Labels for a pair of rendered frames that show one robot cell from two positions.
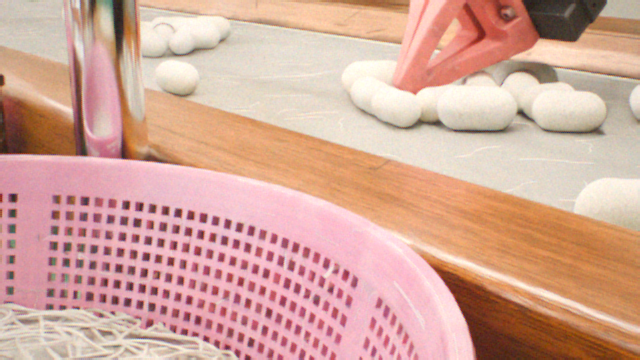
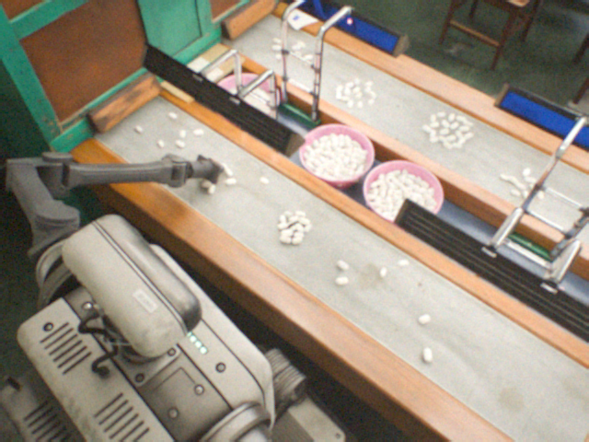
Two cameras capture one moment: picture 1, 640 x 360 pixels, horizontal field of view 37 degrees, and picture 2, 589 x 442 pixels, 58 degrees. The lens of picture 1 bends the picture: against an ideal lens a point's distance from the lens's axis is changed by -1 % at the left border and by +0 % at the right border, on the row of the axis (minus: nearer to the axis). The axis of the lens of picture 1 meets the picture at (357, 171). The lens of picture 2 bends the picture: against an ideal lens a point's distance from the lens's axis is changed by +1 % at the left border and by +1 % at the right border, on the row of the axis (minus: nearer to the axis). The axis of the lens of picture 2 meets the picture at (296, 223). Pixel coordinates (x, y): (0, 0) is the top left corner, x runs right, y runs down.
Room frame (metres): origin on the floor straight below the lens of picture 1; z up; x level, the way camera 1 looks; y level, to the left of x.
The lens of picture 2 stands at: (1.70, -0.08, 2.19)
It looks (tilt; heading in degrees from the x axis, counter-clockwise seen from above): 56 degrees down; 165
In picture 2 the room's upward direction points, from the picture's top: 1 degrees clockwise
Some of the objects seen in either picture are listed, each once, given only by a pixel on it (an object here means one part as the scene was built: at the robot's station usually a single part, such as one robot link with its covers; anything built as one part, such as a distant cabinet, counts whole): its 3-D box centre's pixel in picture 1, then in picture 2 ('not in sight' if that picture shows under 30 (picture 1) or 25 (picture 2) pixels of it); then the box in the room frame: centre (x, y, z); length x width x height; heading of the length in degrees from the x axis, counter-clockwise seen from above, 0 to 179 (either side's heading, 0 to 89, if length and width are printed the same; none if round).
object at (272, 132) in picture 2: not in sight; (218, 94); (0.46, 0.00, 1.08); 0.62 x 0.08 x 0.07; 38
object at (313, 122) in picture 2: not in sight; (313, 62); (0.17, 0.38, 0.90); 0.20 x 0.19 x 0.45; 38
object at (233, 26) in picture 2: not in sight; (249, 15); (-0.27, 0.22, 0.83); 0.30 x 0.06 x 0.07; 128
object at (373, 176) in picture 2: not in sight; (400, 199); (0.72, 0.55, 0.72); 0.27 x 0.27 x 0.10
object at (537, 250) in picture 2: not in sight; (564, 194); (0.93, 0.97, 0.90); 0.20 x 0.19 x 0.45; 38
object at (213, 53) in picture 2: not in sight; (203, 72); (-0.02, -0.02, 0.77); 0.33 x 0.15 x 0.01; 128
